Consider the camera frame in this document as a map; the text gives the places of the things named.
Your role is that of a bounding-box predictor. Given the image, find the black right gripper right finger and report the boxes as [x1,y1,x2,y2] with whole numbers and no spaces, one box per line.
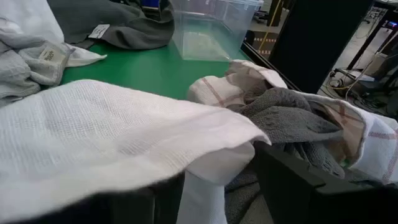
[253,141,398,224]

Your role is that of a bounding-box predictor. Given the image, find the black desk frame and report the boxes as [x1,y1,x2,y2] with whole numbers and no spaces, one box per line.
[346,7,398,71]

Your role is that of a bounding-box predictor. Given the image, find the clear plastic bin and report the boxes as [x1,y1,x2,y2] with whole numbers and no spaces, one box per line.
[170,0,265,62]

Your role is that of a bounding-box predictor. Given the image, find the dark grey terry towel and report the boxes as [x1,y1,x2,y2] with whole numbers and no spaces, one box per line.
[223,86,346,224]

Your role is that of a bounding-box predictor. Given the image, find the yellow floor cable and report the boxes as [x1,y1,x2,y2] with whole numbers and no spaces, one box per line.
[257,0,282,54]

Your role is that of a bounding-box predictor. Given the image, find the light grey towel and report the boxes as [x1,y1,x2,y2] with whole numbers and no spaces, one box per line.
[0,30,75,108]

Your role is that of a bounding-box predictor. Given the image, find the dark floor mat orange stripes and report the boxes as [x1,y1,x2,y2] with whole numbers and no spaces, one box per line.
[250,29,280,60]

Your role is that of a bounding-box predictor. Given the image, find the grey and cream garment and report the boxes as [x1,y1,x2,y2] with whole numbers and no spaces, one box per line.
[187,58,398,185]

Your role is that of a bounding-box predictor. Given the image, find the black partition panel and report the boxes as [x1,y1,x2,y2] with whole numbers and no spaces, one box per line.
[267,0,376,95]

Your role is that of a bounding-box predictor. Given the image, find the dark grey ribbed towel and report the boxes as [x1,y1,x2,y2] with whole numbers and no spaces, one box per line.
[46,0,175,50]

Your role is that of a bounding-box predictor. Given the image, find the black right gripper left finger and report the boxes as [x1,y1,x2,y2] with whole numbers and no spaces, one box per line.
[12,172,186,224]

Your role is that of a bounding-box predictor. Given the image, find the black table frame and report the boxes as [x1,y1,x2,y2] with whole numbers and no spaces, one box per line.
[241,40,301,91]

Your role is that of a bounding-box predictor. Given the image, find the white plain towel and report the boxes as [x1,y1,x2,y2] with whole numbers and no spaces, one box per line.
[0,79,271,224]
[0,0,108,68]

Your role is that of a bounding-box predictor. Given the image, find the tangled floor cables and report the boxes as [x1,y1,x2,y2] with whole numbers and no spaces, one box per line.
[326,62,398,111]

